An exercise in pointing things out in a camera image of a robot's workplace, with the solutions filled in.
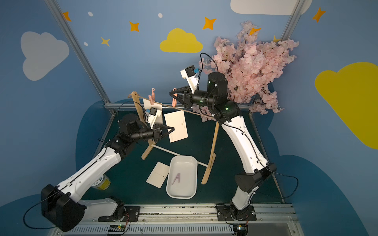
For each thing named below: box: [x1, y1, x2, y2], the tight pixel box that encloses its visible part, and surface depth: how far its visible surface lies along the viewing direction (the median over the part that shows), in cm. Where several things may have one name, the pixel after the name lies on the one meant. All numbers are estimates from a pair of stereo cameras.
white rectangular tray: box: [166, 154, 198, 200], surface depth 88 cm
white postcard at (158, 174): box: [145, 161, 170, 189], surface depth 90 cm
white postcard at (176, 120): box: [163, 110, 189, 144], surface depth 69 cm
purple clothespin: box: [171, 172, 181, 185], surface depth 88 cm
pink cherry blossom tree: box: [194, 21, 300, 122], surface depth 76 cm
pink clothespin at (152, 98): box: [148, 87, 156, 106], surface depth 65 cm
